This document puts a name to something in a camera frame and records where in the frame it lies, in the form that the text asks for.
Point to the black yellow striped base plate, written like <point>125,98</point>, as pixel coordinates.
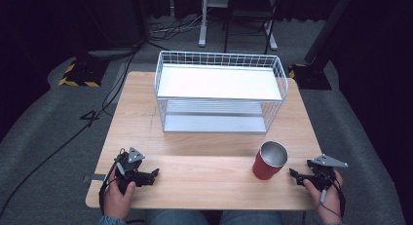
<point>82,72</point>
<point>311,77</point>

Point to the red cup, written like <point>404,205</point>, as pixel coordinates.
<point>264,168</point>

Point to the person's left hand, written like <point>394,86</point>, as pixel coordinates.
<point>116,199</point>

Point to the grey tape strip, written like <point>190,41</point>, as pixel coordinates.
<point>98,177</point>

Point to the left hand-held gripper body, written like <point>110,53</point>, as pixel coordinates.
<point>130,168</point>

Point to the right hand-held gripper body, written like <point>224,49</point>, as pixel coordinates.
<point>323,173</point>

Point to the white metal stand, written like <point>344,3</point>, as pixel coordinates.
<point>203,30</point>

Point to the person's leg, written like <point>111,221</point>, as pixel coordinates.
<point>177,217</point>
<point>253,217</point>

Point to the person's right hand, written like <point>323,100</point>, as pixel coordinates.
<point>328,202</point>

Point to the person's right leg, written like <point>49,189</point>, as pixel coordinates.
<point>253,217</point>

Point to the person's left leg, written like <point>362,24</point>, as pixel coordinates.
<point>177,217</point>

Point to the black metal frame stand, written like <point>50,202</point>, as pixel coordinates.
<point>227,27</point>

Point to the dark slanted pole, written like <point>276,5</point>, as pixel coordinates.
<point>324,30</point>

